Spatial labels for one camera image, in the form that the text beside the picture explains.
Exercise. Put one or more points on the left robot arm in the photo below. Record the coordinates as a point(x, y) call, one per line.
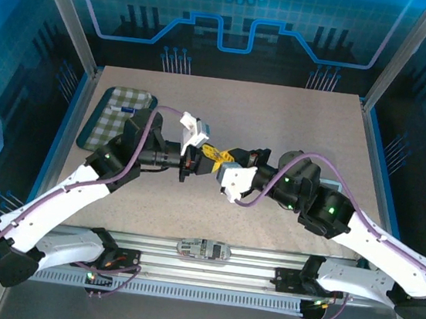
point(47, 209)

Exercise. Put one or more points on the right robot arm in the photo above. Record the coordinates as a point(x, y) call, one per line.
point(381, 246)

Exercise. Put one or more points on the white rectangular device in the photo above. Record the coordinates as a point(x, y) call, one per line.
point(330, 184)

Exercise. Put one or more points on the blue white pen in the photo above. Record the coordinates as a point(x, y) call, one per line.
point(127, 109)

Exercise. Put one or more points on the green white checkered cloth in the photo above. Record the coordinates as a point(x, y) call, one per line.
point(121, 99)

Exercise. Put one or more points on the dark green tray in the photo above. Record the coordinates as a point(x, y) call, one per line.
point(93, 117)

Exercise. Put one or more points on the printed label sticker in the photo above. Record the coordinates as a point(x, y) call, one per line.
point(204, 249)

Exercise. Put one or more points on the black connector box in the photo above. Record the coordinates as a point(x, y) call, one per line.
point(99, 281)
point(313, 311)

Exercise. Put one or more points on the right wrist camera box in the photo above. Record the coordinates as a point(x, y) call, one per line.
point(234, 179)

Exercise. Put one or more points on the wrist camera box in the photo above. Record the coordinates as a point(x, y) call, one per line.
point(195, 132)
point(234, 179)

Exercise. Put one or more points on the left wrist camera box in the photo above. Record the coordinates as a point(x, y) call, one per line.
point(195, 132)

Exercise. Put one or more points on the aluminium rail beam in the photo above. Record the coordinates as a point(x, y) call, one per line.
point(200, 267)

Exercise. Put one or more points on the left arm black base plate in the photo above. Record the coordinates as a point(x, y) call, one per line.
point(127, 259)

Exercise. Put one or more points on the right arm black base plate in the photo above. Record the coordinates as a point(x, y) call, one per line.
point(287, 279)

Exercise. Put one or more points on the aluminium frame post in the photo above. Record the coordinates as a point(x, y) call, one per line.
point(69, 17)
point(401, 54)

